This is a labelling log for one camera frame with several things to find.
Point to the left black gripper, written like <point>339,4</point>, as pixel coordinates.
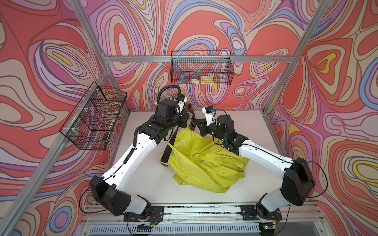
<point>183,119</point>

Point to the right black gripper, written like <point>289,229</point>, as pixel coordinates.
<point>202,122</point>

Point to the neon yellow trousers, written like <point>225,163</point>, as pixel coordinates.
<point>202,163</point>

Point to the black leather belt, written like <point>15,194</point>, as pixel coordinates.
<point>168,150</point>

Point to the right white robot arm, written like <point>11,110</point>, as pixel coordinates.
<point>297,179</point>

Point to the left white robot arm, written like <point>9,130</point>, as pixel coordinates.
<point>109,190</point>

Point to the pencil cup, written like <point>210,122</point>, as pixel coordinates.
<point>172,97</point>

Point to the yellow sticky note pad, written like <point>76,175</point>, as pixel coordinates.
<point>206,80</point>

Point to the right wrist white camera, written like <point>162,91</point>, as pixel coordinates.
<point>209,112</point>

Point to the wrist white camera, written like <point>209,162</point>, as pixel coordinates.
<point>209,112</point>
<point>181,101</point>

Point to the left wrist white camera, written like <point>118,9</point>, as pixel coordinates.
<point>181,101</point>

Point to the back wire basket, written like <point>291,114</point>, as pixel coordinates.
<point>192,64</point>

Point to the wire basket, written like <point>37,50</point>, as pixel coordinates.
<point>192,64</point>
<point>92,122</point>

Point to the left wire basket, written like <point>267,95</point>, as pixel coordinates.
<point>92,122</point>

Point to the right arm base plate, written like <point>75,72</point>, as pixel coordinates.
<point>255,213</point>

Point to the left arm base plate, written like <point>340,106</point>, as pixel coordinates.
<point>153,214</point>

